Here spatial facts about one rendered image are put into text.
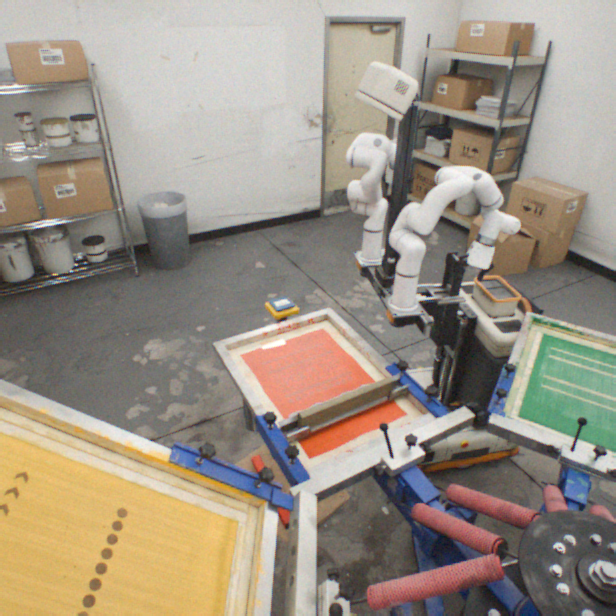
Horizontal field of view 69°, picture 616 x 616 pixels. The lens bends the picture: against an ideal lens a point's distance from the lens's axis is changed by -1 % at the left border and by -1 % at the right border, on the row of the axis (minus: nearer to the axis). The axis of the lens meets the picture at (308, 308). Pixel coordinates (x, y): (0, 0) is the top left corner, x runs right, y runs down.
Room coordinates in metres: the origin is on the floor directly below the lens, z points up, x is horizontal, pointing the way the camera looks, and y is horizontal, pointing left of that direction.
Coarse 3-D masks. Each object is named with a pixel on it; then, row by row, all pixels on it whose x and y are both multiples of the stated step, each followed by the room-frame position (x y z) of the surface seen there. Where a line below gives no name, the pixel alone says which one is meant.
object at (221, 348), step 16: (288, 320) 1.72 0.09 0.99; (304, 320) 1.72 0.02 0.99; (320, 320) 1.76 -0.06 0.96; (336, 320) 1.72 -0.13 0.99; (240, 336) 1.59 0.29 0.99; (256, 336) 1.60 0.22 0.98; (272, 336) 1.64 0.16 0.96; (352, 336) 1.60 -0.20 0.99; (224, 352) 1.48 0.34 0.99; (368, 352) 1.49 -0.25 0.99; (384, 368) 1.39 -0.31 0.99; (240, 384) 1.29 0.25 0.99; (400, 384) 1.30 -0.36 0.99; (256, 400) 1.21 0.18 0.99; (416, 400) 1.22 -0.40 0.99; (432, 416) 1.14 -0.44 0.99; (400, 432) 1.06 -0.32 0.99; (352, 448) 0.99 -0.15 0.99; (368, 448) 0.99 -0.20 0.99; (320, 464) 0.93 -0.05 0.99; (336, 464) 0.93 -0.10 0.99
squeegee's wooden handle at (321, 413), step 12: (372, 384) 1.22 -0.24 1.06; (384, 384) 1.22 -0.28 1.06; (348, 396) 1.16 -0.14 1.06; (360, 396) 1.17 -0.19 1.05; (372, 396) 1.20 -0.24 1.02; (384, 396) 1.23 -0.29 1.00; (312, 408) 1.10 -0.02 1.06; (324, 408) 1.10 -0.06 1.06; (336, 408) 1.12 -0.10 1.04; (348, 408) 1.15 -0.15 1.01; (300, 420) 1.07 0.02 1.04; (312, 420) 1.08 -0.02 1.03; (324, 420) 1.10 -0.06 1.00
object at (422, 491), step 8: (408, 472) 0.86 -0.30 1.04; (416, 472) 0.86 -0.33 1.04; (408, 480) 0.84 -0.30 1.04; (416, 480) 0.84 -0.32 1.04; (424, 480) 0.84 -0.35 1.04; (408, 488) 0.82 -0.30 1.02; (416, 488) 0.81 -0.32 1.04; (424, 488) 0.81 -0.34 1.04; (432, 488) 0.81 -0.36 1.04; (416, 496) 0.79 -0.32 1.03; (424, 496) 0.78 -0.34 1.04; (432, 496) 0.78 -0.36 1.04
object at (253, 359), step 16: (256, 352) 1.52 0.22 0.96; (272, 352) 1.53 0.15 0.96; (288, 352) 1.53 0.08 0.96; (256, 368) 1.42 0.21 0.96; (272, 384) 1.33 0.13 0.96; (272, 400) 1.24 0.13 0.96; (304, 400) 1.24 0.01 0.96; (320, 400) 1.24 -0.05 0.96; (288, 416) 1.16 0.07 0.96; (320, 432) 1.09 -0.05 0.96; (336, 432) 1.09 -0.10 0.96; (352, 432) 1.09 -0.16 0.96; (304, 448) 1.02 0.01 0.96; (320, 448) 1.02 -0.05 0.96
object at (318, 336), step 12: (300, 336) 1.64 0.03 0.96; (312, 336) 1.64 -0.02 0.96; (324, 336) 1.64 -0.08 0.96; (300, 348) 1.56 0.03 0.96; (336, 348) 1.56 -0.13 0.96; (348, 360) 1.48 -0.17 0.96; (360, 372) 1.41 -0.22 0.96; (348, 384) 1.33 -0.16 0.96; (360, 384) 1.33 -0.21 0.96; (336, 396) 1.27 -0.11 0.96; (372, 408) 1.21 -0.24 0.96; (384, 408) 1.21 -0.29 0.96; (396, 408) 1.21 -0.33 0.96; (360, 420) 1.15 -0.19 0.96; (372, 420) 1.15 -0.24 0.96; (384, 420) 1.15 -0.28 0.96; (360, 432) 1.09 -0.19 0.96
